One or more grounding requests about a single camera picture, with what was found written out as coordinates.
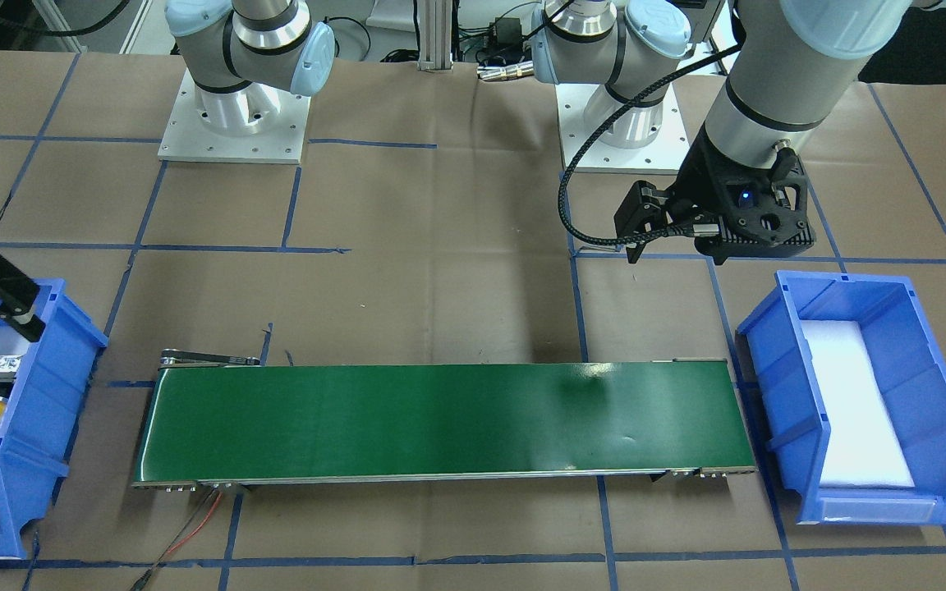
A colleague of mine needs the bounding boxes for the black braided cable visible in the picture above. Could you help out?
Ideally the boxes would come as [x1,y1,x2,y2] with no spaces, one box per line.
[557,45,745,249]

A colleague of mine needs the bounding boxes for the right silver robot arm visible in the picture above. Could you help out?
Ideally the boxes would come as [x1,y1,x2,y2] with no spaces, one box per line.
[0,1,335,341]

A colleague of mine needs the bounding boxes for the green conveyor belt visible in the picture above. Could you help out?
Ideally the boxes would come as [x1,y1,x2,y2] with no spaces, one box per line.
[132,360,757,489]

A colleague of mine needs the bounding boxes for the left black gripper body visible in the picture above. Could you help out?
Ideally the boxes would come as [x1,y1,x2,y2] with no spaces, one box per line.
[669,131,769,239]

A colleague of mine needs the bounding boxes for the red black wire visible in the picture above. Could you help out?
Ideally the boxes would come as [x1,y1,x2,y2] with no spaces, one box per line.
[128,489,229,591]

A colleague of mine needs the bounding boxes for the blue plastic bin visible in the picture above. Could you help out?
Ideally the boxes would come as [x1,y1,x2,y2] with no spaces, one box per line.
[0,279,108,560]
[738,270,946,526]

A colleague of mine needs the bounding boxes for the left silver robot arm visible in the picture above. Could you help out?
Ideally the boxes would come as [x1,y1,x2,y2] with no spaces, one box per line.
[532,1,946,264]

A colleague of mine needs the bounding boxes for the aluminium frame post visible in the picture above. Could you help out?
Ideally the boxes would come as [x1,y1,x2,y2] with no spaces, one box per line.
[412,1,458,71]

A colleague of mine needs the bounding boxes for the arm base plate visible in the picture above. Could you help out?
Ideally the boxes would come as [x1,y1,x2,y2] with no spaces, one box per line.
[556,84,688,175]
[158,71,312,165]

